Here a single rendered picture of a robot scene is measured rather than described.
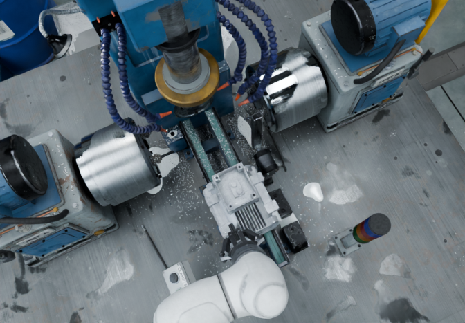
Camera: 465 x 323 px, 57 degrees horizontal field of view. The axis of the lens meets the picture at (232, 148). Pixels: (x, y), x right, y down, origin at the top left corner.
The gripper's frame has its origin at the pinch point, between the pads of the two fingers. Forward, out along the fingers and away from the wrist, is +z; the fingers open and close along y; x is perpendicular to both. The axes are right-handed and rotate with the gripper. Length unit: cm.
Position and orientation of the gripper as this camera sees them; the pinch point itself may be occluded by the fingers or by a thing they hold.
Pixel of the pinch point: (234, 232)
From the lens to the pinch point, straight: 127.9
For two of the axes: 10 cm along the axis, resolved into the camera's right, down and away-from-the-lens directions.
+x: 3.9, 9.0, 2.1
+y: -9.1, 4.1, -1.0
